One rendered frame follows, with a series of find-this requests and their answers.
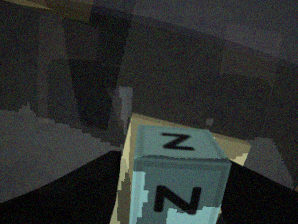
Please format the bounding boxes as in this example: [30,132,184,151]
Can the teal cube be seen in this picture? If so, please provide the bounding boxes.
[129,124,231,224]

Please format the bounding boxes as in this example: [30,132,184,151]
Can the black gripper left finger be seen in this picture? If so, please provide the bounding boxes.
[0,151,121,224]

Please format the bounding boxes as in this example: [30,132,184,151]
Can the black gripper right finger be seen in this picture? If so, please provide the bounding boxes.
[221,160,298,224]

